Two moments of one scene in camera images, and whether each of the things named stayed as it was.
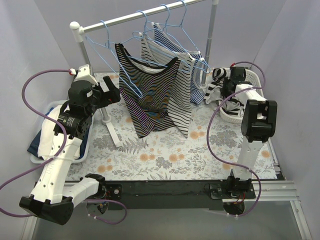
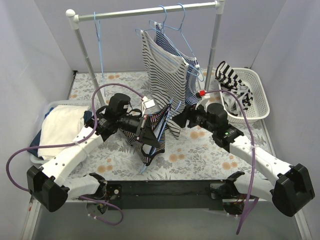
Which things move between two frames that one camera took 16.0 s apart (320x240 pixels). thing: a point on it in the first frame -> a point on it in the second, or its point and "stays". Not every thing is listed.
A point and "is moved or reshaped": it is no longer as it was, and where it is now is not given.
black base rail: (169, 194) stays
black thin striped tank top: (148, 96) -> (150, 136)
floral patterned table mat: (212, 149) stays
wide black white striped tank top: (232, 106) is moved or reshaped
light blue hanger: (143, 47) -> (166, 118)
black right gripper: (229, 85) -> (189, 114)
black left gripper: (104, 92) -> (141, 129)
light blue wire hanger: (137, 91) -> (100, 39)
